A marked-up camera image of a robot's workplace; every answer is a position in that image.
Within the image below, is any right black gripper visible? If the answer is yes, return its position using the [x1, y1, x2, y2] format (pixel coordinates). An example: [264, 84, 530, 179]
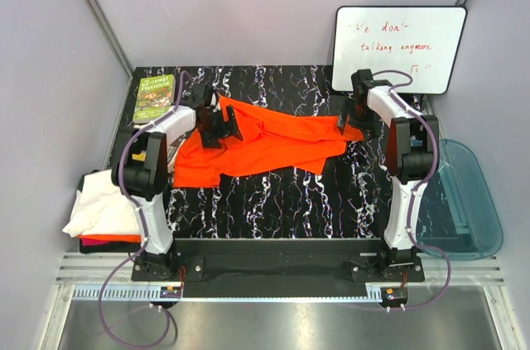
[336, 98, 383, 141]

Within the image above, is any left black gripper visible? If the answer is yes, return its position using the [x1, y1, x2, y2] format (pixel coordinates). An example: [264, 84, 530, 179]
[199, 105, 242, 149]

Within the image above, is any orange t shirt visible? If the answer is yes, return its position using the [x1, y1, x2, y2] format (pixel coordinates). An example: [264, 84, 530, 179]
[79, 234, 142, 243]
[173, 96, 364, 188]

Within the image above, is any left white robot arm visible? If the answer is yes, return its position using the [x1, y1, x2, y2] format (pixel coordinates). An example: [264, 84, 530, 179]
[111, 84, 243, 280]

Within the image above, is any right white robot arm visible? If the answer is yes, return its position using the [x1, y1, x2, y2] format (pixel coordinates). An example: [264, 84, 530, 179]
[337, 69, 439, 281]

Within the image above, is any yellow small book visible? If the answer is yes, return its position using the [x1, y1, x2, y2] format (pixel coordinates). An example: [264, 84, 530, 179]
[167, 146, 178, 172]

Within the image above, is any black marbled table mat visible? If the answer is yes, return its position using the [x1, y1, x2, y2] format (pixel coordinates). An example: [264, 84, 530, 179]
[106, 64, 441, 240]

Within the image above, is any green treehouse book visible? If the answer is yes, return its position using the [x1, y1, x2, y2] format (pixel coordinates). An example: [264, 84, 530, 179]
[132, 74, 176, 125]

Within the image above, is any white dry erase board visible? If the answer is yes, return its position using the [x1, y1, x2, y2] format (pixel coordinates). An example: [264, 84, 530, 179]
[331, 7, 467, 95]

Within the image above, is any teal plastic bin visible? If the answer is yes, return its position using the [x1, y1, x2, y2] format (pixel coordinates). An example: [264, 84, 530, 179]
[417, 139, 504, 261]

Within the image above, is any white folded t shirt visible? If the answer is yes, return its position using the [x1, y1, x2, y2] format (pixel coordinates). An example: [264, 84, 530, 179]
[62, 170, 141, 237]

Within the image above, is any orange folded t shirt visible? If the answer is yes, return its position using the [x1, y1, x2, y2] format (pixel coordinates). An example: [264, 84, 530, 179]
[79, 234, 142, 243]

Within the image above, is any dark folded t shirt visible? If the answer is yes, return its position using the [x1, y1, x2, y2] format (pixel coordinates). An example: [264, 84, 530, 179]
[79, 239, 140, 254]

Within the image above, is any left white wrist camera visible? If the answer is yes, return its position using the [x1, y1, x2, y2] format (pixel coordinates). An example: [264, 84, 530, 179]
[208, 90, 221, 111]

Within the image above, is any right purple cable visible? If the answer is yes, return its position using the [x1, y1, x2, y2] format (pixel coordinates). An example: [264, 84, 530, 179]
[372, 69, 452, 314]

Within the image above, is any purple cable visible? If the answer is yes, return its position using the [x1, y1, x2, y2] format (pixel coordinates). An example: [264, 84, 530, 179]
[372, 69, 452, 314]
[97, 70, 192, 347]

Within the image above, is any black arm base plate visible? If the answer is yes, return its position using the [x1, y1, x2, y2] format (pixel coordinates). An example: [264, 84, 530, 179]
[132, 238, 425, 283]

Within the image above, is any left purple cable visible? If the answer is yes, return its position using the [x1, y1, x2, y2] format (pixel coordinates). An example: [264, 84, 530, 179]
[97, 70, 192, 347]

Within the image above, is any grey cable duct rail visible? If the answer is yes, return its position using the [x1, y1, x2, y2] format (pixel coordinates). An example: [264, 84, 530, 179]
[73, 285, 183, 302]

